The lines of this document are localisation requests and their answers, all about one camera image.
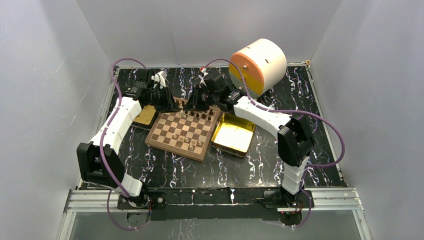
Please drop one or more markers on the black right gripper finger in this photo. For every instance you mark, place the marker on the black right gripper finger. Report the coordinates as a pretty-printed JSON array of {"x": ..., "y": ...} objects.
[
  {"x": 204, "y": 103},
  {"x": 193, "y": 103}
]

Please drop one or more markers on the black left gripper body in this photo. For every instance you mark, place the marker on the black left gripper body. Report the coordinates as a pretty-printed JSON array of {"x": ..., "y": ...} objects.
[{"x": 158, "y": 98}]

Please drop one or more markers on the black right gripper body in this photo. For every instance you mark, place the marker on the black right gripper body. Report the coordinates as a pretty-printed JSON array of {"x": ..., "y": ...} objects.
[{"x": 214, "y": 97}]

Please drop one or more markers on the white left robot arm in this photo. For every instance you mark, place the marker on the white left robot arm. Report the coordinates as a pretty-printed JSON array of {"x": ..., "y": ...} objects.
[{"x": 98, "y": 159}]

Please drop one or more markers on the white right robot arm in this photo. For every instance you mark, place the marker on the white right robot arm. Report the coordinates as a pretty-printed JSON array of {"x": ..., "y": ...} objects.
[{"x": 294, "y": 137}]

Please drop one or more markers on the row of dark chess pieces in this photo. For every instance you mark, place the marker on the row of dark chess pieces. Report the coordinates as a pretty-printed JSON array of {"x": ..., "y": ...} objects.
[{"x": 196, "y": 114}]

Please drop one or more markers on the gold tin with white pieces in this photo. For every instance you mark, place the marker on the gold tin with white pieces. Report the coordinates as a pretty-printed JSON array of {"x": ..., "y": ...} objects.
[{"x": 146, "y": 117}]

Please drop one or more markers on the wooden chess board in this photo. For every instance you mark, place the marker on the wooden chess board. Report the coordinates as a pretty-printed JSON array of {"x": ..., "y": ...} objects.
[{"x": 167, "y": 124}]

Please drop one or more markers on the empty gold square tin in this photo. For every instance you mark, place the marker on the empty gold square tin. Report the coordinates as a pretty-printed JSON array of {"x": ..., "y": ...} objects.
[{"x": 233, "y": 135}]

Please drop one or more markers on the round pastel drawer cabinet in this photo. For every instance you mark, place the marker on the round pastel drawer cabinet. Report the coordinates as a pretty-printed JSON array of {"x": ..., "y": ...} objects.
[{"x": 262, "y": 64}]

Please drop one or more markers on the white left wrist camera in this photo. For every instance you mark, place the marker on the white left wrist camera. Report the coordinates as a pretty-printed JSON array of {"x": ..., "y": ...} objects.
[{"x": 159, "y": 80}]

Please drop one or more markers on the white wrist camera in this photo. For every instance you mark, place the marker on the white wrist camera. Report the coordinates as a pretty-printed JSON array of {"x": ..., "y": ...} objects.
[
  {"x": 202, "y": 74},
  {"x": 159, "y": 80}
]

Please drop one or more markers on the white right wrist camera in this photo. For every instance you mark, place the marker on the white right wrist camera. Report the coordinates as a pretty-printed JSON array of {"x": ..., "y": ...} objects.
[{"x": 202, "y": 74}]

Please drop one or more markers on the aluminium front rail frame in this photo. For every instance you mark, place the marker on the aluminium front rail frame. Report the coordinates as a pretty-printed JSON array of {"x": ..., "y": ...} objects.
[{"x": 225, "y": 213}]

